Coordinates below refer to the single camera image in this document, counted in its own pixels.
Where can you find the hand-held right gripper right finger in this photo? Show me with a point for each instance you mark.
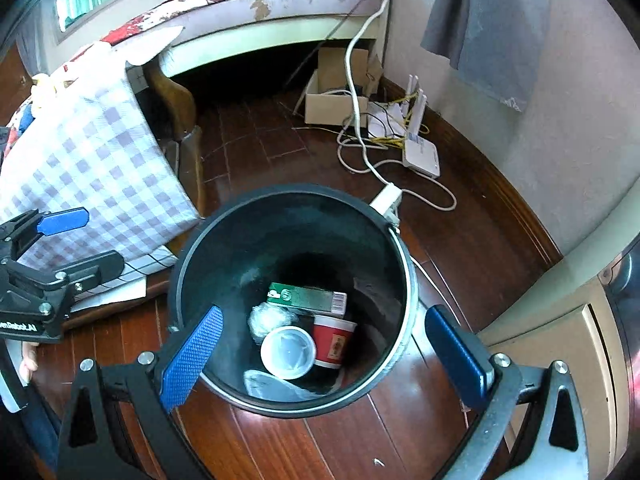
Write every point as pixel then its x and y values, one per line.
pixel 457 360

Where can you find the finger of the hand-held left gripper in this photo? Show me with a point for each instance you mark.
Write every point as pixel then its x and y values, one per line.
pixel 65 221
pixel 92 267

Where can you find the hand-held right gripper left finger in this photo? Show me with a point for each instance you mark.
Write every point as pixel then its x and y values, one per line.
pixel 192 355

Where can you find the black trash bin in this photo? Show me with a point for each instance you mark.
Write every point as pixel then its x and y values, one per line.
pixel 300 220

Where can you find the person's left hand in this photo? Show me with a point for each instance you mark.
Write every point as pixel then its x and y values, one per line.
pixel 28 364

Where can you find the white grid cloth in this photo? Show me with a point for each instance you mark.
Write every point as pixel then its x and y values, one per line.
pixel 150 264

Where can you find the checked purple white tablecloth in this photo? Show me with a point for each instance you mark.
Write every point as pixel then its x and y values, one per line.
pixel 90 160

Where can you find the clear plastic bag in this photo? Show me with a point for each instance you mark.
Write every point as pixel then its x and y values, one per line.
pixel 265 385

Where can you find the crumpled clear plastic ball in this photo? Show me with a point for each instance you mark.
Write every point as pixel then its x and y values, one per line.
pixel 267 320

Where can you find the white plastic cup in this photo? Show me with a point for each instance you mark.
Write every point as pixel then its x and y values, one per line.
pixel 287 352

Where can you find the cream cabinet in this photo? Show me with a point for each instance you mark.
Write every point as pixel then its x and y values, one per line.
pixel 560 320

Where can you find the floral quilt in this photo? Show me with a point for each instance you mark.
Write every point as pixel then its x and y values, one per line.
pixel 22 117

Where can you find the green carton box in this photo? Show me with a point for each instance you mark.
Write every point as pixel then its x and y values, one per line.
pixel 300 299

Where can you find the red paper cup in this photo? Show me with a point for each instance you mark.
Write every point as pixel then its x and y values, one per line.
pixel 332 342

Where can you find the wooden table leg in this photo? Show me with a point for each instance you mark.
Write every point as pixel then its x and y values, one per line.
pixel 175 105

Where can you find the white router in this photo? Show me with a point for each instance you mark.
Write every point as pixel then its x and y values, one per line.
pixel 422 155

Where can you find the crumpled white paper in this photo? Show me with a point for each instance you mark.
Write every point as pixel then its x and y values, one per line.
pixel 382 120

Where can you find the cardboard box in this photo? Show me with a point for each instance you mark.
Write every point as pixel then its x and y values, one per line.
pixel 325 107

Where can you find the grey hanging cloth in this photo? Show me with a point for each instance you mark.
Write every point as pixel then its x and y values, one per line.
pixel 485 25

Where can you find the cream bed frame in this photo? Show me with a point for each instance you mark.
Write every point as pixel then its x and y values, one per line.
pixel 250 40

